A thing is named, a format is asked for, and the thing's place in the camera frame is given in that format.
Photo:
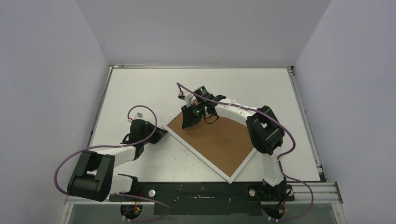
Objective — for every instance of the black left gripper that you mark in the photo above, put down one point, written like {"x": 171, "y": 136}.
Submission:
{"x": 159, "y": 134}

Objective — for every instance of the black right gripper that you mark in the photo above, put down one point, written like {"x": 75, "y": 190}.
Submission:
{"x": 190, "y": 118}

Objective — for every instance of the white picture frame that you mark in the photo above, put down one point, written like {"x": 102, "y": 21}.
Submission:
{"x": 217, "y": 152}

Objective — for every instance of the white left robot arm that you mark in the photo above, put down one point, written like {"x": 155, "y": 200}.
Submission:
{"x": 94, "y": 177}

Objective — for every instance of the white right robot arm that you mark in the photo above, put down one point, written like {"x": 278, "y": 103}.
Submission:
{"x": 261, "y": 123}

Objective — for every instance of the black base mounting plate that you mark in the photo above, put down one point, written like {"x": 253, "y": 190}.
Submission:
{"x": 274, "y": 198}

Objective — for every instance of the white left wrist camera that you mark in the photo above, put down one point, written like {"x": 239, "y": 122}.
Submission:
{"x": 138, "y": 116}

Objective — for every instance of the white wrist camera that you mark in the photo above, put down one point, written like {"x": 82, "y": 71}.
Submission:
{"x": 188, "y": 98}
{"x": 138, "y": 116}

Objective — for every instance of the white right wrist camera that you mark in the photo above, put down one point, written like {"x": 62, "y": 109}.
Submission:
{"x": 188, "y": 98}

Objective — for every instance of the aluminium table front rail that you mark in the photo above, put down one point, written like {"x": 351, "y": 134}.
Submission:
{"x": 320, "y": 192}

